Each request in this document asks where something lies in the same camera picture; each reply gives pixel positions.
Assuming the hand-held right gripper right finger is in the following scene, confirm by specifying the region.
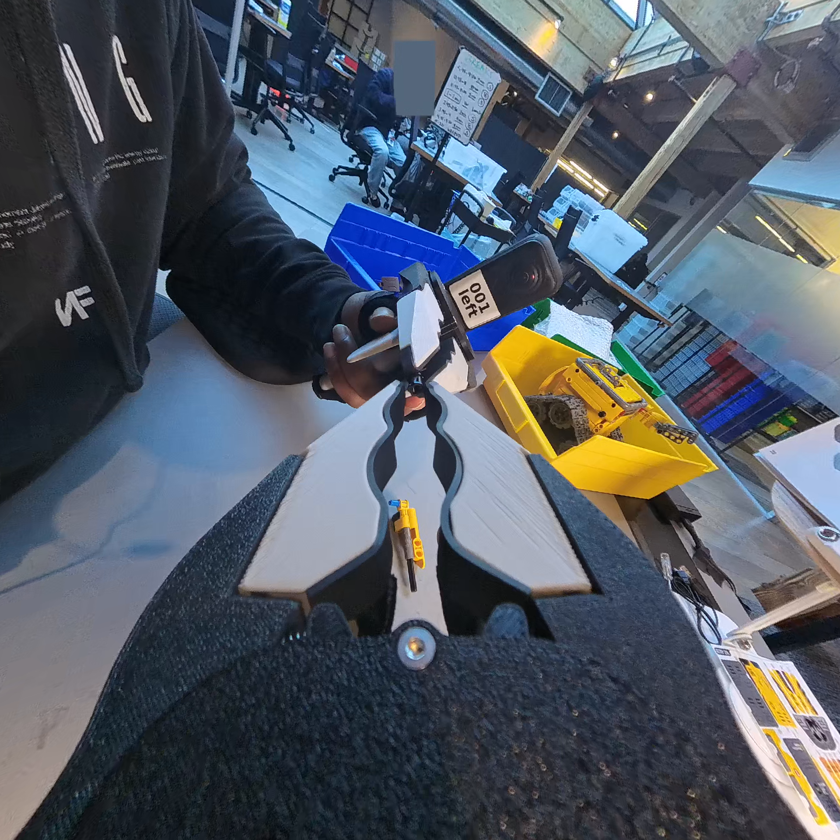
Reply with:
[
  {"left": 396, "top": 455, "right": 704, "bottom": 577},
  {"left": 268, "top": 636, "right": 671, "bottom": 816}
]
[{"left": 422, "top": 382, "right": 593, "bottom": 636}]

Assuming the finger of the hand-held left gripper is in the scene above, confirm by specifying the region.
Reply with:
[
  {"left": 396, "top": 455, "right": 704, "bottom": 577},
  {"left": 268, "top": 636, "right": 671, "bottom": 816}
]
[
  {"left": 427, "top": 341, "right": 480, "bottom": 395},
  {"left": 397, "top": 287, "right": 455, "bottom": 380}
]

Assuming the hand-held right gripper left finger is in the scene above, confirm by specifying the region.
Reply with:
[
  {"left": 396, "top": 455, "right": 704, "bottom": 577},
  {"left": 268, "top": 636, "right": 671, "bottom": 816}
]
[{"left": 238, "top": 382, "right": 409, "bottom": 636}]

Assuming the yellow brick arm with axle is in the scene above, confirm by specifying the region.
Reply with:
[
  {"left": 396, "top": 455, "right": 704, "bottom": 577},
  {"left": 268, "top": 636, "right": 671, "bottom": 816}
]
[{"left": 387, "top": 499, "right": 427, "bottom": 593}]

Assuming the person's left forearm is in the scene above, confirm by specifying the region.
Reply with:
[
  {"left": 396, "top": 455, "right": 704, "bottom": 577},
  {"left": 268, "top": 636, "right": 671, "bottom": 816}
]
[{"left": 164, "top": 184, "right": 365, "bottom": 385}]

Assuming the grey desk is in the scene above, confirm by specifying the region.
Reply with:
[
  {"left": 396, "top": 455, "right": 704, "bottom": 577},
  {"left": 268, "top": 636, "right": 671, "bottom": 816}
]
[{"left": 0, "top": 318, "right": 782, "bottom": 840}]

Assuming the black office chair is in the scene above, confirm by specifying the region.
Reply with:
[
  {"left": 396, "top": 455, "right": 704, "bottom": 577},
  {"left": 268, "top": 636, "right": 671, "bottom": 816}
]
[
  {"left": 453, "top": 187, "right": 519, "bottom": 247},
  {"left": 249, "top": 52, "right": 316, "bottom": 152},
  {"left": 328, "top": 98, "right": 401, "bottom": 211}
]

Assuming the clear bubble wrap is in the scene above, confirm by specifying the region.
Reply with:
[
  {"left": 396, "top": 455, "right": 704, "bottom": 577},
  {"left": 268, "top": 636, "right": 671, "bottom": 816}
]
[{"left": 535, "top": 302, "right": 614, "bottom": 365}]

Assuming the blue storage bin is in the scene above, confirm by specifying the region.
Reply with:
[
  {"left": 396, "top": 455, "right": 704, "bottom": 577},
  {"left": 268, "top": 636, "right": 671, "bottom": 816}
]
[{"left": 325, "top": 202, "right": 536, "bottom": 352}]

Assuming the white translucent storage box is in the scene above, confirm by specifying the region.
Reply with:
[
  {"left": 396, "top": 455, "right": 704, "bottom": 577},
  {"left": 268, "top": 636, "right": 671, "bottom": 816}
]
[{"left": 571, "top": 209, "right": 649, "bottom": 273}]

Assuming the long wooden work table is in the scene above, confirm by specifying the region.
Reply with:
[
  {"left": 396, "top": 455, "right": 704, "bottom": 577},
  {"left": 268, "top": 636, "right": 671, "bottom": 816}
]
[{"left": 538, "top": 217, "right": 673, "bottom": 329}]

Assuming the yellow tracked brick robot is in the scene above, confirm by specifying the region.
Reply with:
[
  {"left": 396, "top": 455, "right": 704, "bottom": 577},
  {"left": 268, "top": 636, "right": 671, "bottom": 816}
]
[{"left": 525, "top": 357, "right": 700, "bottom": 454}]

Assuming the yellow storage bin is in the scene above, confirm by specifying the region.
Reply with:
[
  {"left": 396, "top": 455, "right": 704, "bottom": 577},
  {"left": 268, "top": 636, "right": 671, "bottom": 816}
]
[{"left": 482, "top": 326, "right": 718, "bottom": 500}]

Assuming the wooden pillar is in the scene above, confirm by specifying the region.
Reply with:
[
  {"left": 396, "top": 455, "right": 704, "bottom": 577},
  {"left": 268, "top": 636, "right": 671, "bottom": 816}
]
[
  {"left": 532, "top": 101, "right": 595, "bottom": 191},
  {"left": 613, "top": 75, "right": 737, "bottom": 219}
]

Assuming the black power adapter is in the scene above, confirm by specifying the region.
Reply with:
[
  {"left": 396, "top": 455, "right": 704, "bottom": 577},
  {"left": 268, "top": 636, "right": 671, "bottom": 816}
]
[{"left": 650, "top": 489, "right": 702, "bottom": 526}]

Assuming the white handwritten whiteboard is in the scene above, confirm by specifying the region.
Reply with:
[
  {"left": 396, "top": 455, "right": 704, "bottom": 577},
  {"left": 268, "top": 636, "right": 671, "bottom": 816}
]
[{"left": 430, "top": 47, "right": 503, "bottom": 147}]

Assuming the rack of coloured bins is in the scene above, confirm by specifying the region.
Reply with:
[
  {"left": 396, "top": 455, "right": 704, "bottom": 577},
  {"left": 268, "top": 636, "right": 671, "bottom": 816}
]
[{"left": 650, "top": 328, "right": 837, "bottom": 447}]

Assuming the open building instruction booklet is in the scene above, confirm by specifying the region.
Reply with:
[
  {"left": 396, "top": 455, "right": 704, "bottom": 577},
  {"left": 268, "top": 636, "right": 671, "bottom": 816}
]
[{"left": 755, "top": 416, "right": 840, "bottom": 529}]

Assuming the yellow black sticker sheet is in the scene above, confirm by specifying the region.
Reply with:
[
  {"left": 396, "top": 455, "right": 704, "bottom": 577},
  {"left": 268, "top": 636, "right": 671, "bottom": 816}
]
[{"left": 712, "top": 646, "right": 840, "bottom": 828}]

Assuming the person's black hoodie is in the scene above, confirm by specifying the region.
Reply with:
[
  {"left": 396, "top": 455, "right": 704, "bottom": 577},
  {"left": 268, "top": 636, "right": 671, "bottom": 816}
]
[{"left": 0, "top": 0, "right": 257, "bottom": 500}]

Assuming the wall air vent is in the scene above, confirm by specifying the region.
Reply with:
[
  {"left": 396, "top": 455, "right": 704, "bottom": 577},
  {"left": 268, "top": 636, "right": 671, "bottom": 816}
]
[{"left": 535, "top": 72, "right": 573, "bottom": 118}]

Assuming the black coiled cable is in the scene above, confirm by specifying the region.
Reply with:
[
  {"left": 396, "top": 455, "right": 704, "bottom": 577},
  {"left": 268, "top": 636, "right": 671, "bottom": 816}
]
[{"left": 672, "top": 567, "right": 723, "bottom": 647}]

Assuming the black adapter cable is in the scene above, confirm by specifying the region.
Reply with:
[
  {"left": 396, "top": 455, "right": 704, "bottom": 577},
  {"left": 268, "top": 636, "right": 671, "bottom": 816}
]
[{"left": 682, "top": 518, "right": 739, "bottom": 592}]

